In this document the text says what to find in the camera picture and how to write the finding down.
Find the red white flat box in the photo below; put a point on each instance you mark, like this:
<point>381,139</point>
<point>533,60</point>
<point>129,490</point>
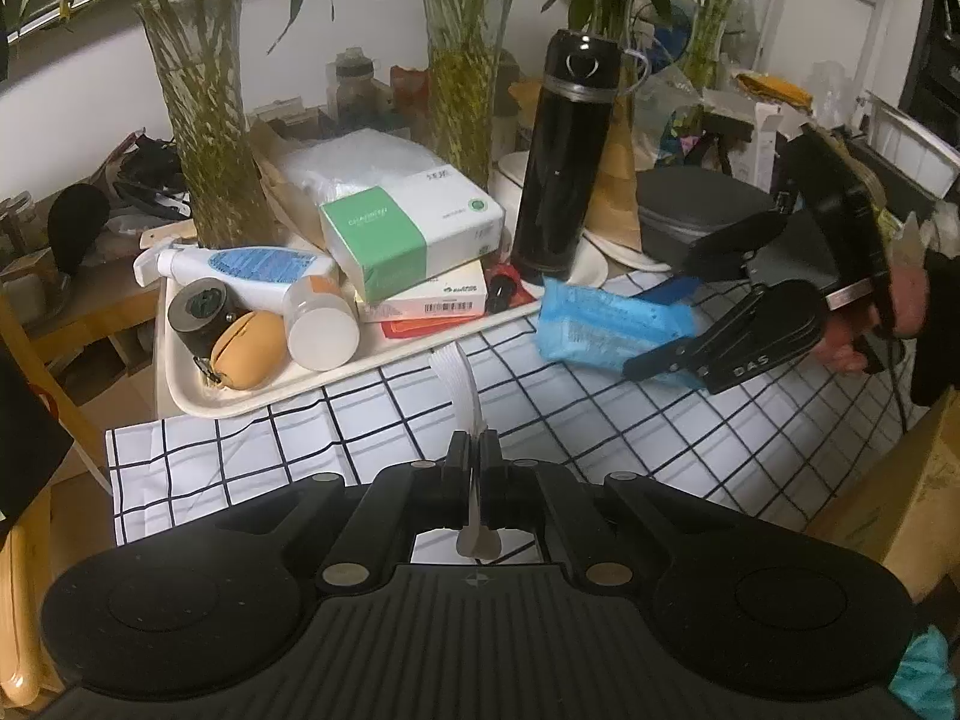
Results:
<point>435,304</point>

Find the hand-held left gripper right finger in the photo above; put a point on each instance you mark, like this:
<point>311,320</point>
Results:
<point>491,465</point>

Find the person's right forearm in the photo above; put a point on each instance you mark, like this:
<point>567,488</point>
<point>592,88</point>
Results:
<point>937,330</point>

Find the grey hard case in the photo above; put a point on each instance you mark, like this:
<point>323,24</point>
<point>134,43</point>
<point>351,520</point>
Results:
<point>690,199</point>

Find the yellow cloth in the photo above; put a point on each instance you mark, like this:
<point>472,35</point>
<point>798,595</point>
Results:
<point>776,90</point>

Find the person's right hand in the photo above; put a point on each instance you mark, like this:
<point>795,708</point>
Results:
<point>907,300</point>

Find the white slatted crate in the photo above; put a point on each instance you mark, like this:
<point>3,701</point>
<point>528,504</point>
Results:
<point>919,146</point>

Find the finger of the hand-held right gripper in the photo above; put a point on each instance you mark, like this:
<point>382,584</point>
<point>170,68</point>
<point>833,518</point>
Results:
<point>675,360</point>
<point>727,251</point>

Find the small black red item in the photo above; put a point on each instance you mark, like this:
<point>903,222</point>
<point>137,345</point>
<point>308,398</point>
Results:
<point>506,289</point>

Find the white carton box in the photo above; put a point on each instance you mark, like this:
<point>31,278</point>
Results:
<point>766,146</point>

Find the tan egg-shaped case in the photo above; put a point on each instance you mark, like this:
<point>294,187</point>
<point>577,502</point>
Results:
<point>251,349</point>

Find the white plastic jar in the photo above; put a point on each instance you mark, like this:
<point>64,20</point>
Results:
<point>322,330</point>

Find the colourful plastic bag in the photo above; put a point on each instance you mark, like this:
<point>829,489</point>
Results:
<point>679,120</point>

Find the wooden shelf unit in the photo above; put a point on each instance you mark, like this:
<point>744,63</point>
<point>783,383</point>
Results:
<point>112,307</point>

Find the blue wipes packet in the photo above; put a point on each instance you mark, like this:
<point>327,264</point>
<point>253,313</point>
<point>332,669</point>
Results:
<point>592,322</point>

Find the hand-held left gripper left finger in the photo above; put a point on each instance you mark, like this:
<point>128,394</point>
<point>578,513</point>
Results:
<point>461,465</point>

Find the brown paper bag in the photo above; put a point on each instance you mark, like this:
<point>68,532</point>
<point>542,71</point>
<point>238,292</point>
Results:
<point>615,180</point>
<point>289,187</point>

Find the blue plastic bag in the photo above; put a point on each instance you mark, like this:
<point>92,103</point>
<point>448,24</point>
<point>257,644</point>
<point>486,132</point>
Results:
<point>671,26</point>

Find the black tape roll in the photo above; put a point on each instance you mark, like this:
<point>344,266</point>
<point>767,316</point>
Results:
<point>199,315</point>

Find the cardboard box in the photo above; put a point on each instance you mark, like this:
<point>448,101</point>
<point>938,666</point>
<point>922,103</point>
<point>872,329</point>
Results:
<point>900,487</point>

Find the dark glass jar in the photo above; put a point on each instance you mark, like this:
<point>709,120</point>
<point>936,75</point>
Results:
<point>360,94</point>

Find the black round object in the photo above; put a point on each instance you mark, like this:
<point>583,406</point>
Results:
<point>75,229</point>

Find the red snack packet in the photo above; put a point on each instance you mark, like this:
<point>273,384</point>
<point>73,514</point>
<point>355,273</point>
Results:
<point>409,82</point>

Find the checked tablecloth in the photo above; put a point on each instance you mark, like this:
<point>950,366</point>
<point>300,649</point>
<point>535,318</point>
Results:
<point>600,450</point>

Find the black thermos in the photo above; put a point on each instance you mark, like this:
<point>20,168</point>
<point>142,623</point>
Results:
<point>562,165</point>

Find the white spray bottle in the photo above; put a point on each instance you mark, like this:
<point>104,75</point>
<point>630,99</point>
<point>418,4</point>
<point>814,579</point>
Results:
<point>240,270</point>

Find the teal mesh bath pouf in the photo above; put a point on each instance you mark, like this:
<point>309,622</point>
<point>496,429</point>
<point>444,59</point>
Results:
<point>930,671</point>

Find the black mini tripod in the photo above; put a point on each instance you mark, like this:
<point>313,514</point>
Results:
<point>720,139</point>

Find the green white tissue box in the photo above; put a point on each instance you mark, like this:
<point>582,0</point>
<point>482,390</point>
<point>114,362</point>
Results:
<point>405,240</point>

